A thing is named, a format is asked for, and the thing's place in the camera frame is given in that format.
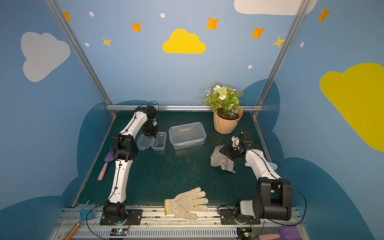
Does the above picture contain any large clear lunch box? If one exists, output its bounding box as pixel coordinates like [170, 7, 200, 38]
[169, 122, 207, 150]

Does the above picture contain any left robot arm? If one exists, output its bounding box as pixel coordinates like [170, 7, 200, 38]
[100, 105, 159, 226]

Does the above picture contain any potted artificial flower plant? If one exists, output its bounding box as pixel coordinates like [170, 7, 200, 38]
[201, 83, 244, 135]

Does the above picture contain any small lunch box lid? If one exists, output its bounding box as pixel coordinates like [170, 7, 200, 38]
[137, 134, 154, 151]

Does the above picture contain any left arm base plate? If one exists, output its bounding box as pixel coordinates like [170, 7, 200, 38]
[100, 209, 143, 226]

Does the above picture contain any aluminium frame post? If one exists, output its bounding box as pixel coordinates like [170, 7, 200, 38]
[45, 0, 113, 106]
[252, 0, 311, 120]

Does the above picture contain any small clear lunch box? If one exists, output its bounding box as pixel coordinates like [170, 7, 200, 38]
[152, 132, 167, 151]

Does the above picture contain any aluminium front rail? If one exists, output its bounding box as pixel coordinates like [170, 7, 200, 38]
[49, 205, 310, 240]

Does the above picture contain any teal silicone spatula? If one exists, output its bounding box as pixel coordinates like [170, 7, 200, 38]
[245, 162, 278, 171]

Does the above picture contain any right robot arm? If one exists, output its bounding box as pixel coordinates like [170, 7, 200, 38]
[220, 132, 292, 224]

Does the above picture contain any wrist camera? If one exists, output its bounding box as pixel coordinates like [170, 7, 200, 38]
[152, 119, 158, 127]
[231, 136, 240, 148]

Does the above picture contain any purple silicone spatula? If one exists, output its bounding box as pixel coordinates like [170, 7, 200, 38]
[97, 151, 115, 181]

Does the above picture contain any blue rake wooden handle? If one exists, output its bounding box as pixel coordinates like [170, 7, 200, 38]
[64, 200, 99, 240]

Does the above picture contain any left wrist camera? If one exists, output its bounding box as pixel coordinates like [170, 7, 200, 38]
[152, 119, 158, 127]

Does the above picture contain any left circuit board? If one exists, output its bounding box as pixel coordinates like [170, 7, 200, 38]
[110, 229, 128, 237]

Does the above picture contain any white knit work glove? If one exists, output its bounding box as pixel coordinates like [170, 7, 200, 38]
[164, 187, 209, 221]

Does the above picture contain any aluminium frame left post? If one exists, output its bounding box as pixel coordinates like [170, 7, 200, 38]
[45, 0, 113, 106]

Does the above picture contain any purple pink toy shovel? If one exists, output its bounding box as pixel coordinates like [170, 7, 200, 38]
[258, 226, 303, 240]

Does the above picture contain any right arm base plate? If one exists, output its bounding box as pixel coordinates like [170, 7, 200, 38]
[217, 208, 261, 225]

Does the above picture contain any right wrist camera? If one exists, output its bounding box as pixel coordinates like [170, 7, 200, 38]
[231, 136, 240, 148]

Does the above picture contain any right circuit board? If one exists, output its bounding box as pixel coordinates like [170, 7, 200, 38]
[236, 228, 256, 240]

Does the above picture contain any aluminium frame right post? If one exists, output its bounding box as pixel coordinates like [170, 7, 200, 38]
[252, 0, 311, 120]

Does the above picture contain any circuit board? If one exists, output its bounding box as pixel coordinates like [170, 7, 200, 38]
[110, 229, 128, 237]
[236, 228, 256, 240]

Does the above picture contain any aluminium frame rear bar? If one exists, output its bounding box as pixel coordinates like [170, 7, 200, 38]
[106, 105, 263, 112]

